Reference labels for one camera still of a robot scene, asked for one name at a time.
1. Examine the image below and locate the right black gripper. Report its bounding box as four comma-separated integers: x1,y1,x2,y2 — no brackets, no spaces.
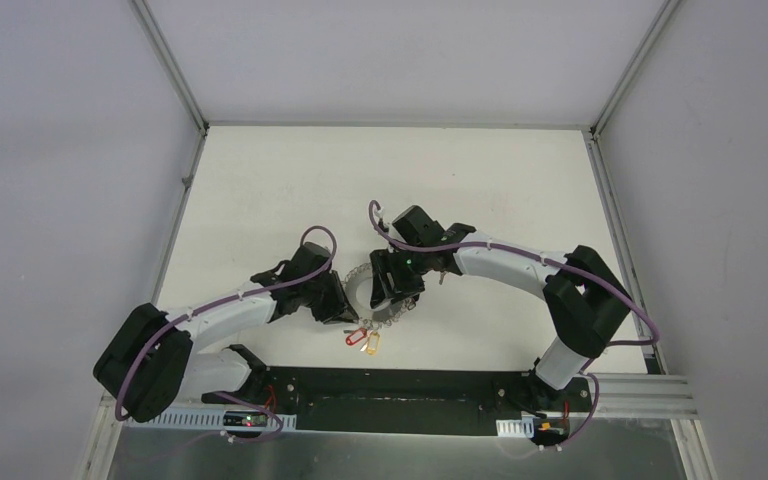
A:
370,243,431,308

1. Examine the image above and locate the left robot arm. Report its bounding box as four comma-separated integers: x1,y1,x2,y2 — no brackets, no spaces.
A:
93,242,359,423

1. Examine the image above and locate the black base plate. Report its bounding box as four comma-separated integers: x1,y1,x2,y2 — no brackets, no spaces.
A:
201,367,592,436

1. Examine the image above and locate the yellow key tag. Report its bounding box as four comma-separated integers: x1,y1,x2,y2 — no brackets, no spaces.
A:
362,331,381,355

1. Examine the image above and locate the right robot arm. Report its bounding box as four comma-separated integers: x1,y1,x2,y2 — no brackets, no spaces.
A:
368,202,631,410

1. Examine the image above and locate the red key tag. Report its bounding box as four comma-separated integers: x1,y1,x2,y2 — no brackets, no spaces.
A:
345,328,369,347

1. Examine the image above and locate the metal disc with keyrings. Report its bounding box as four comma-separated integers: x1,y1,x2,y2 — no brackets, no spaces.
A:
342,263,416,331

